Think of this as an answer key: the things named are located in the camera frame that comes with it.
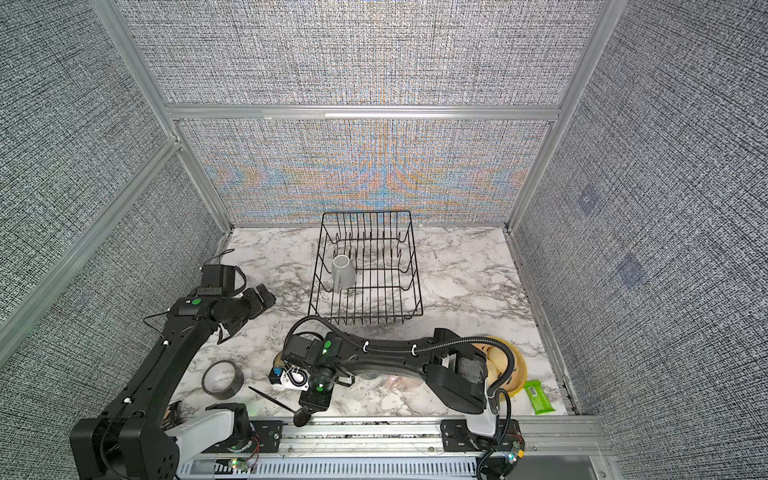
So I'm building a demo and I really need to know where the green snack packet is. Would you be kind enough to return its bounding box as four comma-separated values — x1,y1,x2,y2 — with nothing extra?
524,380,555,415

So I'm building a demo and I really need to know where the pink purple mug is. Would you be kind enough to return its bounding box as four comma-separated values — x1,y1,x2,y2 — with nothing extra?
384,376,423,391

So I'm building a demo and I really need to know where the aluminium front rail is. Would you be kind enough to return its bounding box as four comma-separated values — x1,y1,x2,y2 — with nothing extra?
176,416,622,479

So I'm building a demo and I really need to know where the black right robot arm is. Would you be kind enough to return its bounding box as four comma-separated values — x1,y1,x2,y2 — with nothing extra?
280,315,516,445

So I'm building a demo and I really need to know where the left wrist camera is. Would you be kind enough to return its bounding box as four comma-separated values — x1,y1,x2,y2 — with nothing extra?
196,264,236,297

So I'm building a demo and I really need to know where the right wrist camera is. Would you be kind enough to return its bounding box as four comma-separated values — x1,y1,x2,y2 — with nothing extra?
268,366,309,391

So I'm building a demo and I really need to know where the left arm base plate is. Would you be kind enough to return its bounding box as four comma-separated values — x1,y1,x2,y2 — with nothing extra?
205,420,284,454

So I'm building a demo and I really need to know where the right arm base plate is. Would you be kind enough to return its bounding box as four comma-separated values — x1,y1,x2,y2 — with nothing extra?
440,419,526,454

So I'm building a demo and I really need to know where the white ceramic mug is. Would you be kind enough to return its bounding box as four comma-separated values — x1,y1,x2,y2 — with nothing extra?
331,254,356,292

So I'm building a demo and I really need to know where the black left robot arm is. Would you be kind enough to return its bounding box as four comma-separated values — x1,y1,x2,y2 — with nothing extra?
69,264,276,479

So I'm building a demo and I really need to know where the black ladle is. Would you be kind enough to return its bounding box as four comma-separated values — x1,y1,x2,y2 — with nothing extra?
248,386,312,427

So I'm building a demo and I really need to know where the yellow bowl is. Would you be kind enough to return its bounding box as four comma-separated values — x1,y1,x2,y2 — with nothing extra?
476,335,529,398

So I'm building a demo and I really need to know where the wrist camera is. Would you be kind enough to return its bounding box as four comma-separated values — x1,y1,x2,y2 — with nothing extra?
268,366,309,391
196,264,236,297

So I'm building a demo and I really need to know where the black wire dish rack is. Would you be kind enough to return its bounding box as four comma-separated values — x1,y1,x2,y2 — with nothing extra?
307,210,424,325

